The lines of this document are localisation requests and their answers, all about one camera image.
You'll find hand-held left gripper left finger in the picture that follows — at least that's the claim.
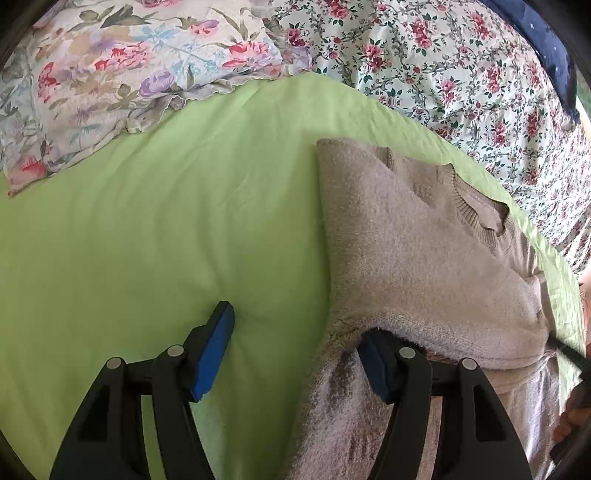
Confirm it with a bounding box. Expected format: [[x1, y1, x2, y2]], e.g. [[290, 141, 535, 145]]
[[48, 301, 235, 480]]

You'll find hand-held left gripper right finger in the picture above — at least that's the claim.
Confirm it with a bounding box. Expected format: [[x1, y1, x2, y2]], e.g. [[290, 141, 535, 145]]
[[358, 329, 525, 480]]

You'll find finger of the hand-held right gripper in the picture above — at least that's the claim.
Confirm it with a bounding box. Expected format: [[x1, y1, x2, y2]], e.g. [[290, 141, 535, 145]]
[[547, 335, 590, 370]]

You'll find beige knit sweater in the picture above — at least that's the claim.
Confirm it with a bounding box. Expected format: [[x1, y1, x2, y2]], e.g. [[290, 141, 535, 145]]
[[277, 137, 570, 480]]

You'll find person's right hand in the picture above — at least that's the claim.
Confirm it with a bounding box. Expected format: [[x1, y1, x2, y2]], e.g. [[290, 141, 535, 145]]
[[553, 405, 583, 444]]

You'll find light green bed sheet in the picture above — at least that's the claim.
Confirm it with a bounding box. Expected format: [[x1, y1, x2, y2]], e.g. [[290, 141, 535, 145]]
[[0, 74, 586, 480]]

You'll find navy blue cloth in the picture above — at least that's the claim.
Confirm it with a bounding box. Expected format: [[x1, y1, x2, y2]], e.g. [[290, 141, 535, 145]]
[[480, 0, 583, 124]]

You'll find pastel floral pillow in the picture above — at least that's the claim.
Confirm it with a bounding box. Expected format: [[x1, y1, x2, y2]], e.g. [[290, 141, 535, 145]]
[[0, 0, 296, 198]]

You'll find white rose print duvet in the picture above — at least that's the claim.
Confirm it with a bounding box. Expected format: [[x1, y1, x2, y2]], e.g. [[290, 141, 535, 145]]
[[263, 0, 591, 280]]

